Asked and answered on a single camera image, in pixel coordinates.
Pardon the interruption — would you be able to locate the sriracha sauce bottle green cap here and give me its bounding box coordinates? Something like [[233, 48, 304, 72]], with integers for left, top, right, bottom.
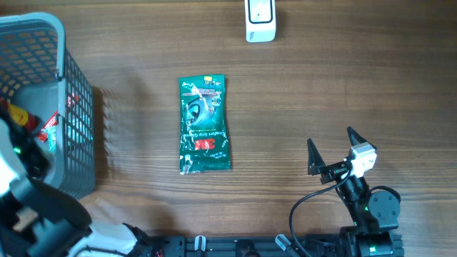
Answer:
[[1, 98, 39, 131]]

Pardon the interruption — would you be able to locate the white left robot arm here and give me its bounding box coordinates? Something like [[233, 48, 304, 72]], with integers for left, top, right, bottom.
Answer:
[[1, 110, 138, 256]]

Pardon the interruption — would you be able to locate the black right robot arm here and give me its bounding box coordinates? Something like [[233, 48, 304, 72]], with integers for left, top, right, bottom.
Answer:
[[306, 127, 404, 256]]

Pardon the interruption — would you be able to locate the grey plastic shopping basket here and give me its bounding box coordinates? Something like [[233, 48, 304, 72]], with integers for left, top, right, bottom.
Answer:
[[1, 12, 96, 198]]

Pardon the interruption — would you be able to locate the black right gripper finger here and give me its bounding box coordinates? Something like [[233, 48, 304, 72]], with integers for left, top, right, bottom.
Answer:
[[347, 126, 376, 148], [307, 138, 326, 176]]

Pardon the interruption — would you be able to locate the white barcode scanner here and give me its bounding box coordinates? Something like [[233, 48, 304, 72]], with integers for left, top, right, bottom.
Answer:
[[244, 0, 276, 43]]

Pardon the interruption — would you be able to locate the black camera cable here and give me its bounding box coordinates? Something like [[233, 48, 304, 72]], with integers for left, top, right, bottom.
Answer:
[[288, 170, 353, 257]]

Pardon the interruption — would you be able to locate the green 3M gloves packet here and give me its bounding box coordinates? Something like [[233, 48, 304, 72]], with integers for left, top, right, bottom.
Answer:
[[179, 74, 231, 175]]

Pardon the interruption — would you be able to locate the red small sachet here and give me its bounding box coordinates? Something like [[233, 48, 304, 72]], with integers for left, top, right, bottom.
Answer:
[[37, 111, 59, 142]]

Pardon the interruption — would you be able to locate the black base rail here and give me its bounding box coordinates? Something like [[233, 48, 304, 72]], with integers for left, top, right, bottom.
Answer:
[[142, 233, 405, 257]]

